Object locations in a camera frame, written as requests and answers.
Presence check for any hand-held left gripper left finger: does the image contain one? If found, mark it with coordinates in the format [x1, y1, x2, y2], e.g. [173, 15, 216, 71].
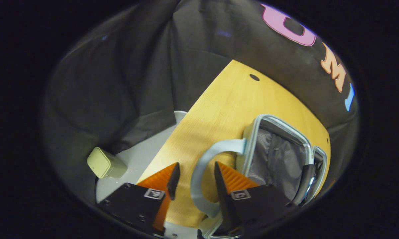
[97, 162, 180, 235]

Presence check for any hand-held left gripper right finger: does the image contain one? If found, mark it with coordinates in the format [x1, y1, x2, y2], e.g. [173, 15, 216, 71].
[214, 162, 294, 237]

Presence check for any light blue suitcase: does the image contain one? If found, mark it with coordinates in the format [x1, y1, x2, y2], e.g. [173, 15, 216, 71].
[190, 114, 331, 239]

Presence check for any pale green bin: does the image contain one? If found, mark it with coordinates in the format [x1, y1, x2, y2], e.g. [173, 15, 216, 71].
[87, 147, 128, 179]

